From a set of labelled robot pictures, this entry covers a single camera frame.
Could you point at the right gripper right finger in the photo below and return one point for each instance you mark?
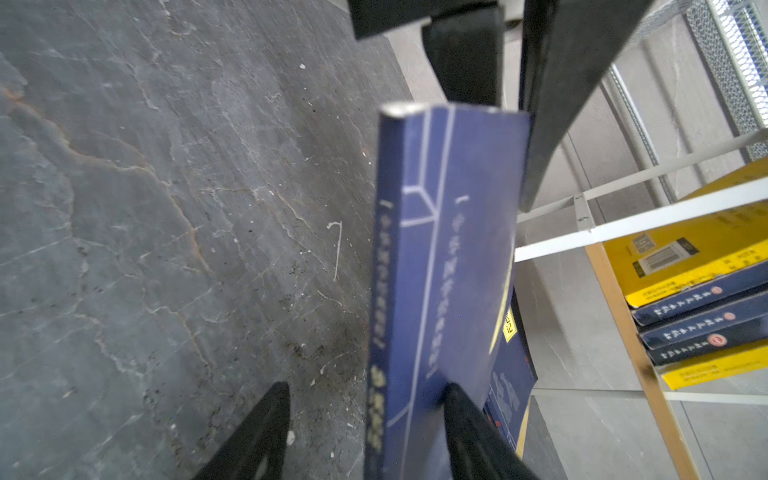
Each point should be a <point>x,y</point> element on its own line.
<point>476,448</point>

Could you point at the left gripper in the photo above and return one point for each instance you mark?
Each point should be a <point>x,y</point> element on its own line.
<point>567,47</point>

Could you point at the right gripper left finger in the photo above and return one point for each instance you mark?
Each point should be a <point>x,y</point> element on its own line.
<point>257,447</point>

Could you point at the dark blue book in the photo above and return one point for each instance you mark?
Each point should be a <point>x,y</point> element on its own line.
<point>512,381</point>
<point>447,192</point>

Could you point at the purple portrait book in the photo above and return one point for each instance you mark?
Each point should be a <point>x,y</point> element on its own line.
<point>725,313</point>
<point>723,287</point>

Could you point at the yellow cartoon book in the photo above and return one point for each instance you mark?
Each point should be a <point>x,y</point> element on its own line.
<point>715,366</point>

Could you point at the black book white characters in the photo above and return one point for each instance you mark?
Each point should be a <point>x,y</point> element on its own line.
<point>744,333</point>

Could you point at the wooden two-tier shelf rack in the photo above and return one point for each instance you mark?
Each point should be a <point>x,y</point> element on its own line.
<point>743,186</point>

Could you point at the white wire mesh basket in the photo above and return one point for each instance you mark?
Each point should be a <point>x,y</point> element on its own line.
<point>708,62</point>

